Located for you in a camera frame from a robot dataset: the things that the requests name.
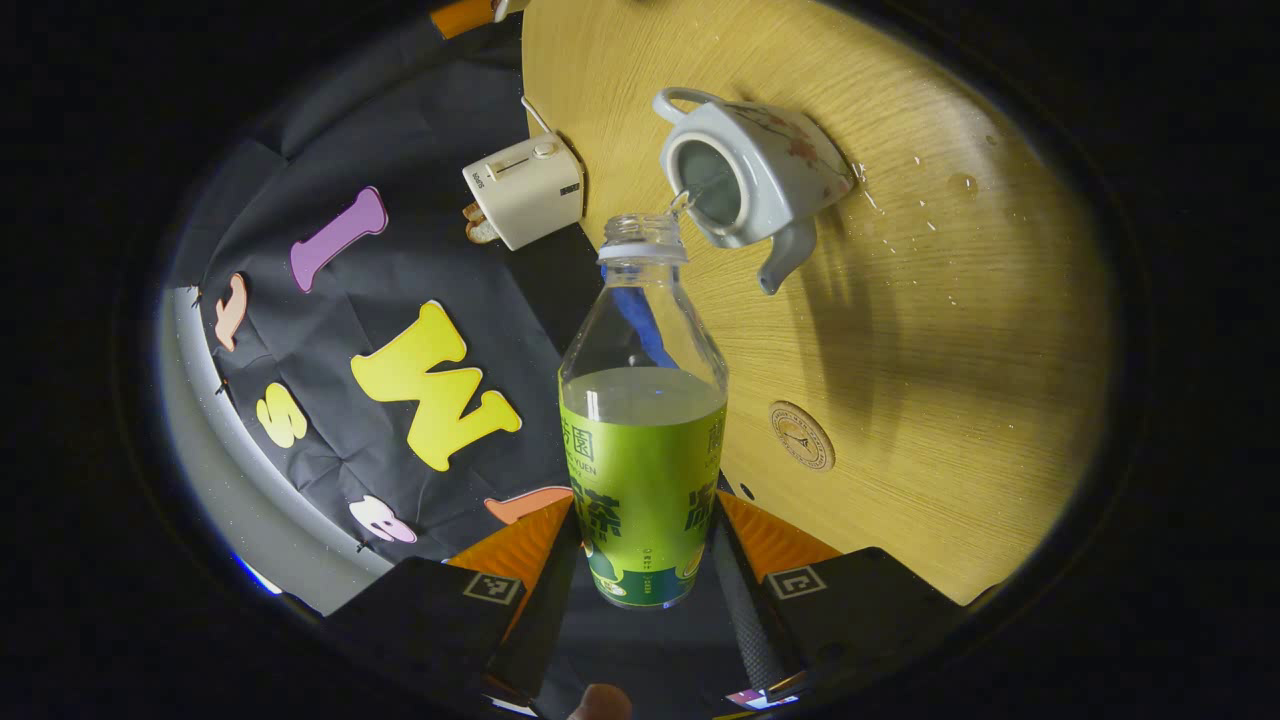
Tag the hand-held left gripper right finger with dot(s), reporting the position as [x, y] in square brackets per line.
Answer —
[745, 620]

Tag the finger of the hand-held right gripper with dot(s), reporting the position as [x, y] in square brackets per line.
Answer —
[465, 16]

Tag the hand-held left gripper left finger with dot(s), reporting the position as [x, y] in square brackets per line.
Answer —
[540, 620]

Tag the green label water bottle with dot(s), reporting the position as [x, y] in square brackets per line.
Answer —
[640, 480]

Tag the round wooden coaster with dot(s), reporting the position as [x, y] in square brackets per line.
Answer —
[802, 436]

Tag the white floral teacup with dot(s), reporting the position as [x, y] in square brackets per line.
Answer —
[770, 150]

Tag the white toaster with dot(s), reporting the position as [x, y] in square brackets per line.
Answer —
[525, 190]

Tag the brown bread slice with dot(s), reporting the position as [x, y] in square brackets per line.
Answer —
[471, 211]

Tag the light bread slice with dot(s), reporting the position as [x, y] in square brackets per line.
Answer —
[486, 232]

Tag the blue folded towel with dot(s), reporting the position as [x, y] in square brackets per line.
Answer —
[645, 325]

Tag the black backdrop cloth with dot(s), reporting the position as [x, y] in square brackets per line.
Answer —
[300, 340]

